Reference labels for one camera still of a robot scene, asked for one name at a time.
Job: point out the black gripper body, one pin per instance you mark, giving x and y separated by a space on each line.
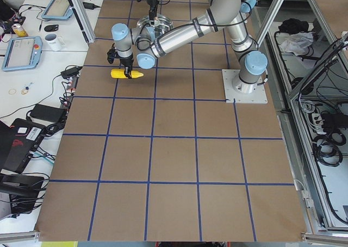
151 2
126 62

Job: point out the yellow corn cob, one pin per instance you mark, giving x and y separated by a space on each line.
119 74

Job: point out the black power adapter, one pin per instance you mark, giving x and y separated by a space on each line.
71 72

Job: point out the white mug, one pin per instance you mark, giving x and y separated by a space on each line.
56 43

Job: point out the black power brick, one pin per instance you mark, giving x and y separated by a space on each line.
48 113

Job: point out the brown grid table mat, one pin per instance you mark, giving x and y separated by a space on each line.
164 157

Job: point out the far blue teach pendant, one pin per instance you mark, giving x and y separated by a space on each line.
59 10

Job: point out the blue teach pendant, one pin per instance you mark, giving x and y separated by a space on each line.
59 10
22 53

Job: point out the near blue teach pendant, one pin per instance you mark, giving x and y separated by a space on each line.
22 53

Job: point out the yellow drink can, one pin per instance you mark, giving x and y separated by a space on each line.
19 30

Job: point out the black laptop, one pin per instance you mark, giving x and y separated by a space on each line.
18 142

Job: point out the aluminium frame post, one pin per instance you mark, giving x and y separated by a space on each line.
82 20

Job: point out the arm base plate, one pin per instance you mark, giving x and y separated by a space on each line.
237 91

